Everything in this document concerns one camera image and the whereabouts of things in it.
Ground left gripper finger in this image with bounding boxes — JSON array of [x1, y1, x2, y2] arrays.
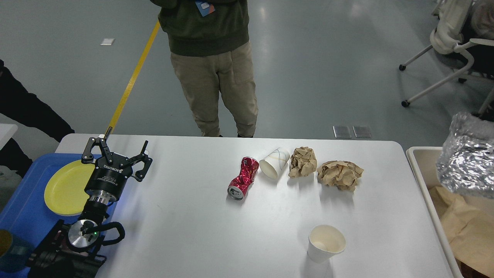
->
[[119, 140, 153, 182], [81, 127, 114, 168]]

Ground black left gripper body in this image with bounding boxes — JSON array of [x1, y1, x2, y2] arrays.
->
[[84, 154, 134, 202]]

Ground yellow plate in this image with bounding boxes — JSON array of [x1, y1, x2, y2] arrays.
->
[[44, 161, 94, 216]]

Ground dark teal mug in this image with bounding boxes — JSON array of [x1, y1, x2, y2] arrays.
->
[[0, 229, 34, 273]]

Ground brown paper wad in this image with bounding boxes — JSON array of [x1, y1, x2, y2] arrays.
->
[[316, 161, 364, 192]]

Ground aluminium foil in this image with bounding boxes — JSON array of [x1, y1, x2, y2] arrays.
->
[[436, 112, 494, 199]]

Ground brown paper bag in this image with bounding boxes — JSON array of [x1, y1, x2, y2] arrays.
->
[[428, 186, 494, 278]]

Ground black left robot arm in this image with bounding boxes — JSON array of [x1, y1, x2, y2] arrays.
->
[[26, 127, 153, 278]]

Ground person in black clothes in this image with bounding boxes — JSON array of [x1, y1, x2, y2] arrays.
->
[[0, 60, 75, 178]]

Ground blue plastic tray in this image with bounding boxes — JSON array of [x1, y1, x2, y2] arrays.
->
[[0, 153, 94, 278]]

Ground white side table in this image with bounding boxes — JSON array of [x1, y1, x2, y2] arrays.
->
[[0, 123, 18, 149]]

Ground crushed red soda can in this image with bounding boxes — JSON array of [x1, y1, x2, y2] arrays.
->
[[227, 157, 259, 200]]

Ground person in green sweater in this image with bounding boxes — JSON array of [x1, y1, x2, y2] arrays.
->
[[153, 0, 258, 138]]

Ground crushed white paper cup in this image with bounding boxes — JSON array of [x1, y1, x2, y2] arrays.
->
[[259, 147, 290, 180]]

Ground crumpled brown paper ball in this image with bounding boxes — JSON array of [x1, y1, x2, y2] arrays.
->
[[289, 147, 318, 178]]

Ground metal floor socket left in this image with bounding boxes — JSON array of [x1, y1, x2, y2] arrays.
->
[[332, 125, 353, 139]]

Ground metal floor socket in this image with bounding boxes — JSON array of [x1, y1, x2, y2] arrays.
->
[[352, 125, 372, 138], [332, 125, 353, 139]]

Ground metal floor socket right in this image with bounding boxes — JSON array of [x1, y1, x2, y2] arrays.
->
[[352, 125, 372, 138]]

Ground beige plastic bin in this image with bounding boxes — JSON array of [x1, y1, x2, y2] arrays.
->
[[406, 146, 494, 278]]

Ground white office chair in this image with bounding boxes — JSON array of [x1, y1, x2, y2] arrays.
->
[[399, 0, 494, 107]]

